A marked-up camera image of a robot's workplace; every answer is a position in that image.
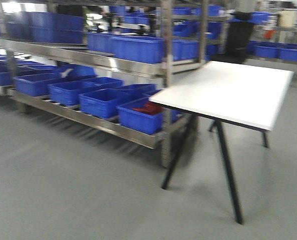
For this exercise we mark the blue bin with red item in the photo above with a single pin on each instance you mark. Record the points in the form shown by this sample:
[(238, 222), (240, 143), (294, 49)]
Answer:
[(141, 115)]

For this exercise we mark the stainless steel shelf rack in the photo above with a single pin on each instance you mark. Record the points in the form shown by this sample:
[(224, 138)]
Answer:
[(69, 53)]

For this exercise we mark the white table black legs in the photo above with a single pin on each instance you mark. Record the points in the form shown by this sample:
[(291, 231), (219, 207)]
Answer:
[(242, 95)]

